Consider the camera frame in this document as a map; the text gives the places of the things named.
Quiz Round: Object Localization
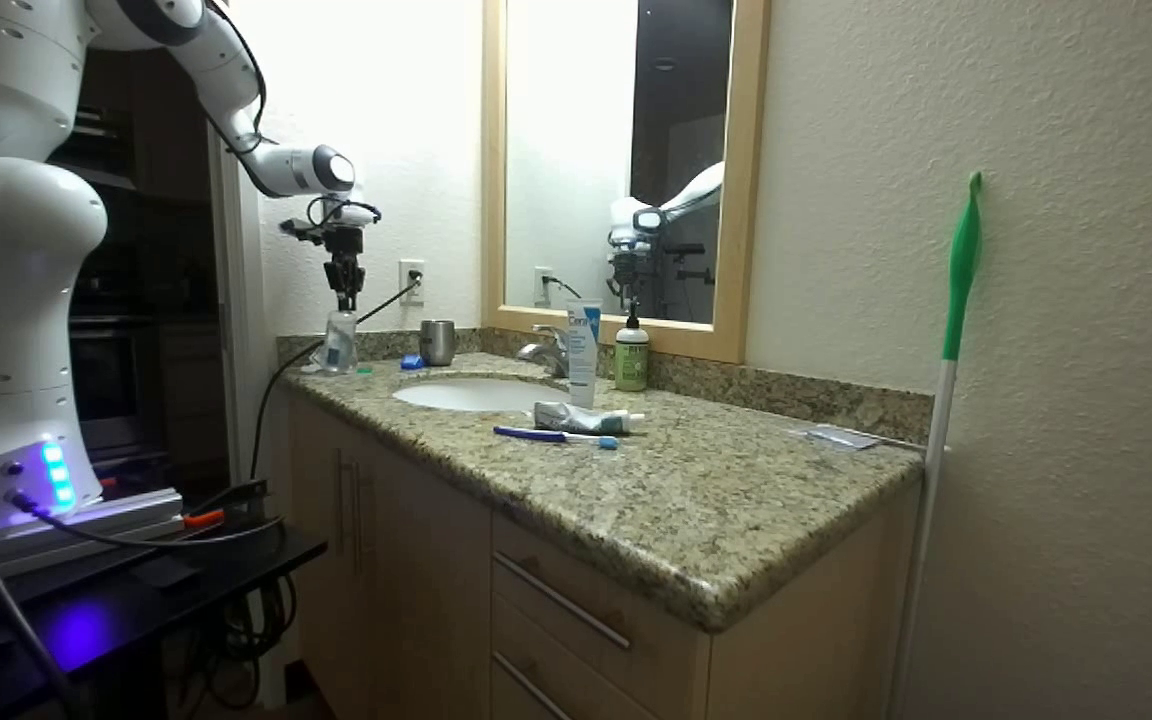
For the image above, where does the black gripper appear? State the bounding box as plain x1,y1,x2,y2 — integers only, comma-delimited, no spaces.
285,192,383,312

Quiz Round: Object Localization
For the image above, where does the clear plastic bottle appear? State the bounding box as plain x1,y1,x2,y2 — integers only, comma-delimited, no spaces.
318,312,355,378

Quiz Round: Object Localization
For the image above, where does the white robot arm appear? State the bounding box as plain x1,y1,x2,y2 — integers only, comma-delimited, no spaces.
0,0,381,541

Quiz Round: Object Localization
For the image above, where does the green soap pump bottle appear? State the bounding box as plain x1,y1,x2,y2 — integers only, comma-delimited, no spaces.
610,312,649,394

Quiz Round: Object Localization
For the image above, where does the stainless steel cup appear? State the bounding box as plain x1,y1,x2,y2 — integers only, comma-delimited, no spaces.
421,320,455,370

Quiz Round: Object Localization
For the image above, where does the white oval sink basin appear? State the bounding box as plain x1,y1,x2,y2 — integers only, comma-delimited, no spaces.
397,378,562,413

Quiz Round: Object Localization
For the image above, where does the chrome sink faucet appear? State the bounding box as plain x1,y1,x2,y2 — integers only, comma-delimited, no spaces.
521,324,566,381

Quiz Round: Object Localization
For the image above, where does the orange black clamp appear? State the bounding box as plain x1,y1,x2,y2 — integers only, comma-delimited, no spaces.
185,481,267,536

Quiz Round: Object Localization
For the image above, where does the blue toothbrush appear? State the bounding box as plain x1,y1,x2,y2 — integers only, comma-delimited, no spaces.
491,424,621,452

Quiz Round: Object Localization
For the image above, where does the wood framed mirror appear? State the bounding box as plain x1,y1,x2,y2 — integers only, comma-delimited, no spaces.
485,0,770,359

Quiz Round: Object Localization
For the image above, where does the wooden vanity cabinet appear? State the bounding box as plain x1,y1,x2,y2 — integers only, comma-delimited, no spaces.
286,386,919,720

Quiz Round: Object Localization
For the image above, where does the black robot cart table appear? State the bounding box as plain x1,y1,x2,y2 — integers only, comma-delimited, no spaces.
0,529,325,720

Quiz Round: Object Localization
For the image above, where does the clear plastic packet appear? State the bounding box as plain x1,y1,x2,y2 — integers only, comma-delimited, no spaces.
802,424,878,452

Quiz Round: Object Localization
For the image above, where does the black power cable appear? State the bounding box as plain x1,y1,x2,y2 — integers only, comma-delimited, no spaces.
242,277,422,490

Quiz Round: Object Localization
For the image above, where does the white wall outlet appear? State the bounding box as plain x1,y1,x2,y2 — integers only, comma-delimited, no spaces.
399,258,422,308

